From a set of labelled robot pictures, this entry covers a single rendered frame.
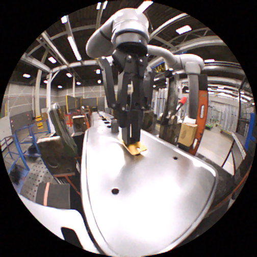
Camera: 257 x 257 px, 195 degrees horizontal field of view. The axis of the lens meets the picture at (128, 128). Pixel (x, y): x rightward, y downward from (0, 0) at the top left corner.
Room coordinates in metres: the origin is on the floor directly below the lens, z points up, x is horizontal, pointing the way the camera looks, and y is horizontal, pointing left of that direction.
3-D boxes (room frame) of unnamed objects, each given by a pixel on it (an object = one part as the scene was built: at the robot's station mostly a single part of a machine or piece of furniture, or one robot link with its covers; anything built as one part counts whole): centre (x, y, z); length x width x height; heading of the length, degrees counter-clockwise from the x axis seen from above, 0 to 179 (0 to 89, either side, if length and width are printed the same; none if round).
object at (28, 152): (0.84, 2.80, 0.47); 1.20 x 0.80 x 0.95; 110
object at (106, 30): (0.17, 0.01, 1.39); 0.13 x 0.11 x 0.16; 48
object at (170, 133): (0.23, -0.15, 0.88); 0.07 x 0.06 x 0.35; 117
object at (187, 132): (0.14, -0.15, 0.88); 0.04 x 0.04 x 0.36; 27
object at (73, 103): (5.34, 4.30, 1.00); 3.44 x 0.14 x 2.00; 19
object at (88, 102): (7.52, 3.20, 1.00); 3.64 x 0.14 x 2.00; 109
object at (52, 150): (0.12, 0.20, 0.87); 0.12 x 0.09 x 0.35; 117
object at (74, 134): (0.25, 0.24, 0.84); 0.11 x 0.08 x 0.29; 117
